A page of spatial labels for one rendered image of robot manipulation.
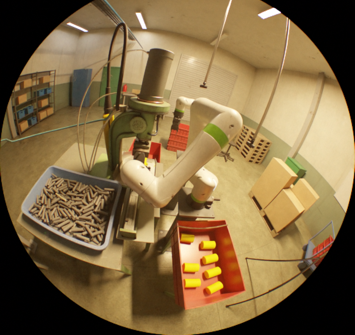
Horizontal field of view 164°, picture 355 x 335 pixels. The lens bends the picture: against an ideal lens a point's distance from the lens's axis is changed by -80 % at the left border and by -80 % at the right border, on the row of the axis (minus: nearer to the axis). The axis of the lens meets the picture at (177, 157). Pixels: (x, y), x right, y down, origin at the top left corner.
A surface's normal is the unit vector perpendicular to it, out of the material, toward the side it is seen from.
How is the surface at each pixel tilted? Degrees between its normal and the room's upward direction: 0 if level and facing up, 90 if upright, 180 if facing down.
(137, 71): 90
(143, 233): 0
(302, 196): 90
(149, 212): 0
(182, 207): 0
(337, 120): 90
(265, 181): 90
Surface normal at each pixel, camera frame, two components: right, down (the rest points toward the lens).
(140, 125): 0.09, 0.56
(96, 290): 0.25, -0.81
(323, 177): -0.96, -0.16
